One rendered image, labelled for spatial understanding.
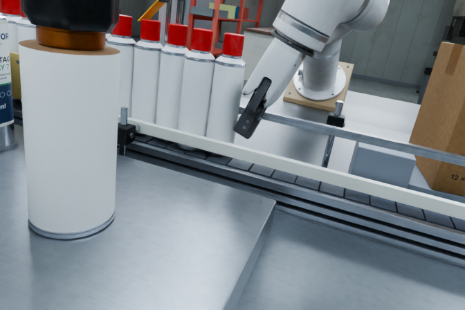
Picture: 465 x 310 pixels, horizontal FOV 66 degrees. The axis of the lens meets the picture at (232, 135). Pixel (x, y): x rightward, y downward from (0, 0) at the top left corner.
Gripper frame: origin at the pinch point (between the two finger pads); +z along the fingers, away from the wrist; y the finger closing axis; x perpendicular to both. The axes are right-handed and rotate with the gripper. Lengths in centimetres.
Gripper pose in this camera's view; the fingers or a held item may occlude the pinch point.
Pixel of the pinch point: (247, 124)
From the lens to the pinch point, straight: 60.5
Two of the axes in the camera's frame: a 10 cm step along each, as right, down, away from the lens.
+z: -4.5, 8.0, 4.0
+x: 8.3, 5.4, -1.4
